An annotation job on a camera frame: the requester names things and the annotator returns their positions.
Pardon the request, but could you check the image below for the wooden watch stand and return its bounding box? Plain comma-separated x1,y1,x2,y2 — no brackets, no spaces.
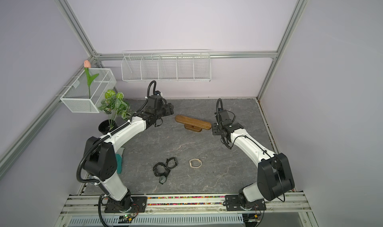
175,115,212,132

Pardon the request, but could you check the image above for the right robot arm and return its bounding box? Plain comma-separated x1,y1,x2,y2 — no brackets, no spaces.
212,107,295,208

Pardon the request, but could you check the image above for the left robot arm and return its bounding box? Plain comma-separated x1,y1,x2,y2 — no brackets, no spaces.
76,94,174,203

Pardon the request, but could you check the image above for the black watch upper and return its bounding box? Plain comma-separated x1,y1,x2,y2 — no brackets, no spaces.
166,157,179,170

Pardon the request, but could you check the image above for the black watch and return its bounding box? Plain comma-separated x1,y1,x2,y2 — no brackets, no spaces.
166,157,179,170
153,162,170,185

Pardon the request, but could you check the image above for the black watch lower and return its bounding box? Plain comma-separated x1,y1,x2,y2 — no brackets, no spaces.
153,162,170,185

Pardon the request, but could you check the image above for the green leafy plant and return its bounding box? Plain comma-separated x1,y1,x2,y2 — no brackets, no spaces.
98,89,133,130

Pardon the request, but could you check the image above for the black vase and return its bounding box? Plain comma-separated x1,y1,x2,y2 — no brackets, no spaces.
98,119,118,135

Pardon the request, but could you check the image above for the white mesh basket left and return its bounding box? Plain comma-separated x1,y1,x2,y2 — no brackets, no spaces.
60,68,116,113

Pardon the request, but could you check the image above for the pink tulip flower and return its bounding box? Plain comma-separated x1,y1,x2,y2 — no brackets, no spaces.
84,60,99,99

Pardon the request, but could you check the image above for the white wire wall shelf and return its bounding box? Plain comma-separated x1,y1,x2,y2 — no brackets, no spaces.
121,49,211,82

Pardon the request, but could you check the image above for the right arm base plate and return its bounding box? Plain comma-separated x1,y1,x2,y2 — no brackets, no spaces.
223,194,266,211

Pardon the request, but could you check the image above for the colourful cable strip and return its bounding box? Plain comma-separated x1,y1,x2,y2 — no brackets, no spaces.
147,195,225,206

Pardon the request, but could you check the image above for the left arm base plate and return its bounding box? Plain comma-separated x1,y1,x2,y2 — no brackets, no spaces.
104,196,148,213

